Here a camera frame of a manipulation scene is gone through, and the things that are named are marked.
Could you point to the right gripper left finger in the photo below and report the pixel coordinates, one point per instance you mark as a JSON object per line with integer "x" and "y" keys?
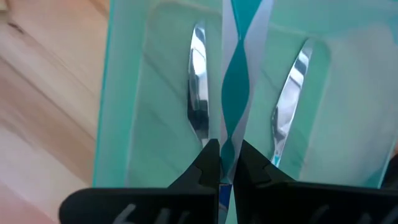
{"x": 199, "y": 177}

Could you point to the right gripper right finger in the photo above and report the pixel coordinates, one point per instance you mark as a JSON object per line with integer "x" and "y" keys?
{"x": 258, "y": 186}

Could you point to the green translucent plastic tray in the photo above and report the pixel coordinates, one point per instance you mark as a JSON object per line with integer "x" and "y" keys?
{"x": 161, "y": 124}

